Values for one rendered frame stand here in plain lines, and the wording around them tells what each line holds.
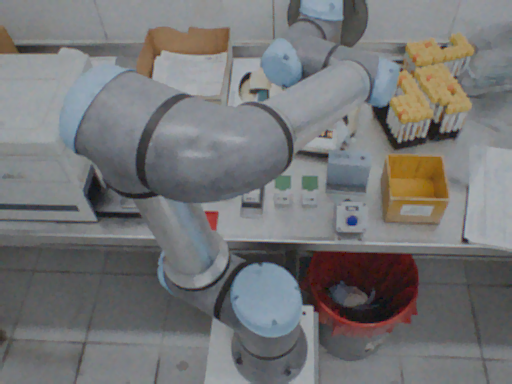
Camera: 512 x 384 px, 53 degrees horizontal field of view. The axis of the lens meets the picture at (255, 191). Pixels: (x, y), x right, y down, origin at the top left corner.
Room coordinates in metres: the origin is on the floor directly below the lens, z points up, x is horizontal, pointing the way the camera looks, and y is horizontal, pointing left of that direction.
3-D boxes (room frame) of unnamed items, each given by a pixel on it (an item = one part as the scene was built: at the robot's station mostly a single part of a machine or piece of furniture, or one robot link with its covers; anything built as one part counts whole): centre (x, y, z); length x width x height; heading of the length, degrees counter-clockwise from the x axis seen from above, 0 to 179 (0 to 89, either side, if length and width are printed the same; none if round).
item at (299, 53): (0.70, -0.10, 1.35); 0.11 x 0.11 x 0.08; 54
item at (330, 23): (0.79, -0.14, 1.34); 0.09 x 0.08 x 0.11; 144
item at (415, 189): (0.71, -0.37, 0.93); 0.13 x 0.13 x 0.10; 82
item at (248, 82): (1.08, -0.01, 0.92); 0.24 x 0.12 x 0.10; 173
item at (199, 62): (1.12, 0.17, 0.95); 0.29 x 0.25 x 0.15; 173
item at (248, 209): (0.74, 0.01, 0.89); 0.09 x 0.05 x 0.04; 171
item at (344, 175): (0.78, -0.23, 0.93); 0.10 x 0.07 x 0.10; 78
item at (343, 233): (0.66, -0.22, 0.92); 0.13 x 0.07 x 0.08; 173
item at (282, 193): (0.74, -0.07, 0.91); 0.05 x 0.04 x 0.07; 173
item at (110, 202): (0.75, 0.32, 0.92); 0.21 x 0.07 x 0.05; 83
